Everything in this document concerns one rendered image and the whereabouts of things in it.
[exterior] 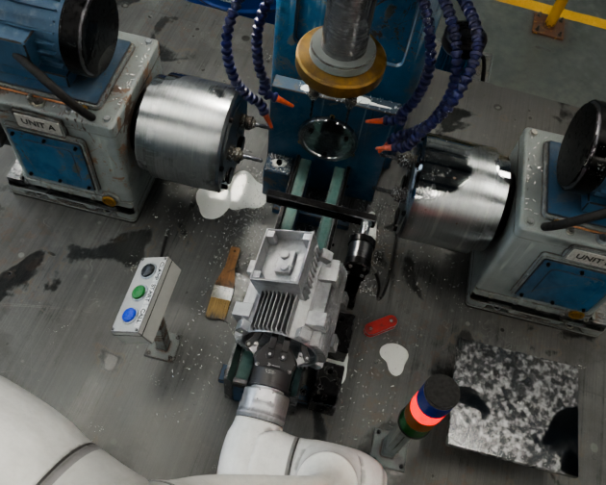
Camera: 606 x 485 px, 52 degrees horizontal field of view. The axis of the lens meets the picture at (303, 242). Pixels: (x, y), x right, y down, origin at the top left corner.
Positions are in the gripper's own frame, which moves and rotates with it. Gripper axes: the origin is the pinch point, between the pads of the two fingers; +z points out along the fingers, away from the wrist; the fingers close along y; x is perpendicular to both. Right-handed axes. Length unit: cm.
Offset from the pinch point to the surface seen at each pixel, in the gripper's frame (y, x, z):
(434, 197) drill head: -23.9, -2.3, 27.1
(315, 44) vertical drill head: 7.0, -23.6, 41.2
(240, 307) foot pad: 9.4, 1.8, -5.4
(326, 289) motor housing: -6.2, -1.5, 1.5
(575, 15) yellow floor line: -108, 140, 247
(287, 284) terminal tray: 1.2, -7.4, -1.7
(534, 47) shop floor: -85, 135, 213
